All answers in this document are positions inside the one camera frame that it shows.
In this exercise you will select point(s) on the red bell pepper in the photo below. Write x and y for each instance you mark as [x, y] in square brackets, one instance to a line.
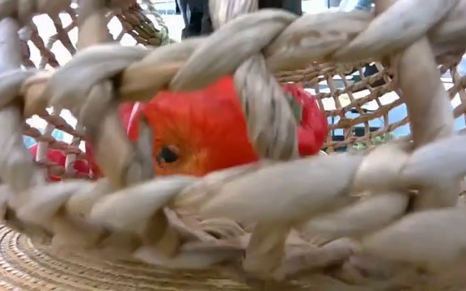
[312, 129]

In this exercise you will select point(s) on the red apple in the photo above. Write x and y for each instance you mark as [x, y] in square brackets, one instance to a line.
[57, 157]

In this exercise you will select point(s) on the person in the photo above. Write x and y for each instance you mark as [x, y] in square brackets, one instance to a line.
[194, 18]

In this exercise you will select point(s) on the round woven straw placemat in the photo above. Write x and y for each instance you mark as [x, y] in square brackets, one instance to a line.
[35, 266]

